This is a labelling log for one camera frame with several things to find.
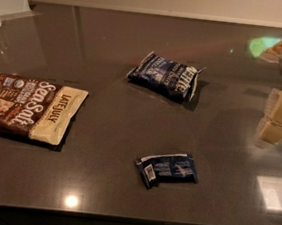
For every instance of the brown Late July chips bag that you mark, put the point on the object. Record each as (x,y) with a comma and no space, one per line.
(37,109)

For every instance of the dark blue kettle chips bag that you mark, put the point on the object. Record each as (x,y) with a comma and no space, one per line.
(174,80)

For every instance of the blue rxbar blueberry wrapper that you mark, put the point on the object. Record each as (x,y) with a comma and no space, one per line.
(166,168)

